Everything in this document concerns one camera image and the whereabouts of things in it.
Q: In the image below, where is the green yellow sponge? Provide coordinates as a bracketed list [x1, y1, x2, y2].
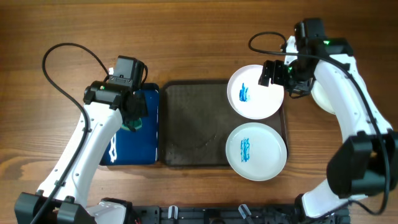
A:
[121, 118, 142, 132]

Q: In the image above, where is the white plate stained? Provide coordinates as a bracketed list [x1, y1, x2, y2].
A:
[227, 65, 284, 119]
[311, 80, 335, 114]
[225, 123, 287, 181]

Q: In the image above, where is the white plate back stained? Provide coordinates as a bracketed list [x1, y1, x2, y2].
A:
[227, 65, 284, 119]

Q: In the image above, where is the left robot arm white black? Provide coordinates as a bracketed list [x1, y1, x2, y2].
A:
[14, 81, 147, 223]

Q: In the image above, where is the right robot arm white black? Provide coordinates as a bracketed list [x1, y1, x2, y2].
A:
[259, 37, 397, 221]

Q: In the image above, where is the blue water tray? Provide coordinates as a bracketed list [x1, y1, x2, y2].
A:
[99, 83, 160, 166]

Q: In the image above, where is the dark brown serving tray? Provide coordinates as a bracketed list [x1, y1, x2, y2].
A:
[160, 80, 289, 167]

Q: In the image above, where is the white plate front stained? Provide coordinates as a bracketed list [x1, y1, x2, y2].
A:
[225, 123, 287, 181]

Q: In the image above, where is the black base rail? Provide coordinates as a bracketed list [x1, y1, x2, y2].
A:
[126, 204, 351, 224]

